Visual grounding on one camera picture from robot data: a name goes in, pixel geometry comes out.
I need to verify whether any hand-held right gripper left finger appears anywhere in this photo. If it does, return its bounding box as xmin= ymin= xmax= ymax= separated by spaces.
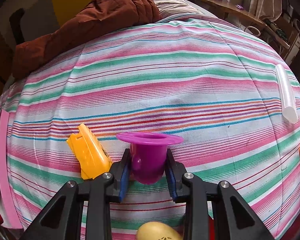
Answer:
xmin=20 ymin=148 xmax=131 ymax=240

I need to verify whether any clear plastic tube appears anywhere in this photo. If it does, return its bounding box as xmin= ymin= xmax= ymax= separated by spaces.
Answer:
xmin=275 ymin=64 xmax=298 ymax=124

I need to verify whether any wooden bedside shelf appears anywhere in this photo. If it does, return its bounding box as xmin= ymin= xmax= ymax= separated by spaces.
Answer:
xmin=182 ymin=0 xmax=292 ymax=49

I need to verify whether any yellow plastic toy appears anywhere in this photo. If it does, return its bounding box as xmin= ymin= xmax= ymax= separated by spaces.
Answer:
xmin=66 ymin=123 xmax=113 ymax=180

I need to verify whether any white tray with pink rim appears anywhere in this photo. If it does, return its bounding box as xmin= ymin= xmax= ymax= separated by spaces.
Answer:
xmin=0 ymin=110 xmax=23 ymax=230

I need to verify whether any white cable loop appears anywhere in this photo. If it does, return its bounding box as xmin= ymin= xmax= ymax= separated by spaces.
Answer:
xmin=245 ymin=25 xmax=262 ymax=37

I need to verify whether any purple funnel cup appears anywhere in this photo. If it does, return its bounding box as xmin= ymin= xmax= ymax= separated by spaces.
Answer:
xmin=116 ymin=132 xmax=185 ymax=184

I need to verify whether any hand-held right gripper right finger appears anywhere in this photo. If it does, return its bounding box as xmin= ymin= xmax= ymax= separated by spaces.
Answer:
xmin=165 ymin=149 xmax=275 ymax=240

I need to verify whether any pale pillow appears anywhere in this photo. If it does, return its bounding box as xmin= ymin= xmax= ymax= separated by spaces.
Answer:
xmin=154 ymin=0 xmax=215 ymax=20

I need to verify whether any yellow embossed egg toy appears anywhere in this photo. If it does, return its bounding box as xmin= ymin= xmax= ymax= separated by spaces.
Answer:
xmin=136 ymin=222 xmax=184 ymax=240

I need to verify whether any pale curtain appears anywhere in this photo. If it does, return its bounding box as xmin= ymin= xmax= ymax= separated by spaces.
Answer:
xmin=249 ymin=0 xmax=283 ymax=22

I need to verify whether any striped bedsheet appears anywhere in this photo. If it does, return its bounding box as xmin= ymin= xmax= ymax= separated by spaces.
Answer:
xmin=0 ymin=12 xmax=300 ymax=240

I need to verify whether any brown quilt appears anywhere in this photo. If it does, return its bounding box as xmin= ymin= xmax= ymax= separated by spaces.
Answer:
xmin=12 ymin=0 xmax=163 ymax=79

